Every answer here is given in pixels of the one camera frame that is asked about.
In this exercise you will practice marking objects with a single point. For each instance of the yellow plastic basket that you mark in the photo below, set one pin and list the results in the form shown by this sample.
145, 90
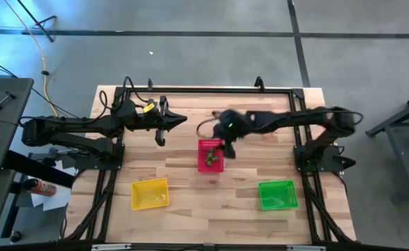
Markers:
150, 194

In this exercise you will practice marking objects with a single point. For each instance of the green plastic basket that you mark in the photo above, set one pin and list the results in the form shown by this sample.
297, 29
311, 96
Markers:
277, 195

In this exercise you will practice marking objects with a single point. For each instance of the grey metal cart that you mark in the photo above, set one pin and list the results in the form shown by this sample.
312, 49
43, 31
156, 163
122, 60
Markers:
398, 150

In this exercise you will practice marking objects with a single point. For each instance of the black aluminium table frame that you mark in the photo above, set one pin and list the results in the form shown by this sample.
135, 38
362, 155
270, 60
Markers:
208, 90

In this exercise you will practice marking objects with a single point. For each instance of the white metal hinge plate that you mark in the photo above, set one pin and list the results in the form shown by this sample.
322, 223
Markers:
110, 247
305, 248

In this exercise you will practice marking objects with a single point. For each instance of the black tripod legs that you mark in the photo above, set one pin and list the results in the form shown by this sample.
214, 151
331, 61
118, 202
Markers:
45, 33

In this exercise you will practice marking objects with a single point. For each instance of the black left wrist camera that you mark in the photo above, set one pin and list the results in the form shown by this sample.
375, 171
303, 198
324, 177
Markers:
150, 108

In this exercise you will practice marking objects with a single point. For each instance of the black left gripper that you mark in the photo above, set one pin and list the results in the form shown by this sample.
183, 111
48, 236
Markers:
152, 120

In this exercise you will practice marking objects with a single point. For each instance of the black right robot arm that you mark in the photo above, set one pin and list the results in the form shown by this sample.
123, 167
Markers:
295, 118

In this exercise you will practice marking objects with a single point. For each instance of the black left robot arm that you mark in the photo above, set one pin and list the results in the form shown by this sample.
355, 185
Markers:
68, 125

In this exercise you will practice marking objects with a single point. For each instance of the black metal bar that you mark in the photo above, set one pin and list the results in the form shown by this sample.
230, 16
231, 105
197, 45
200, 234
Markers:
37, 169

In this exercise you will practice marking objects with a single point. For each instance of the red plastic basket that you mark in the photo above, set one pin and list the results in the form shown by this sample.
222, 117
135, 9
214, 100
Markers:
204, 169

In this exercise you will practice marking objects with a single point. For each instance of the orange bottle with black cap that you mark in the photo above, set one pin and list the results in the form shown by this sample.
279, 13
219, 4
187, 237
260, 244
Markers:
44, 188

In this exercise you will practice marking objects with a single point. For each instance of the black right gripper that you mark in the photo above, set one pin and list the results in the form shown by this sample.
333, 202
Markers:
230, 146

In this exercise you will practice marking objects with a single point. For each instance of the dark grey side table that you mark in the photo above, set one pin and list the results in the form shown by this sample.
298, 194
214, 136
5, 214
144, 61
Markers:
5, 122

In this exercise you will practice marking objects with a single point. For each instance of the white paper sheets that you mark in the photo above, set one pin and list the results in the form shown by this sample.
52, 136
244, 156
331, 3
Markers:
56, 200

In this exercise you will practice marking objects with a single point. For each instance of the black round caster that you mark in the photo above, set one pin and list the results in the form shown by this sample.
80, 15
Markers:
15, 237

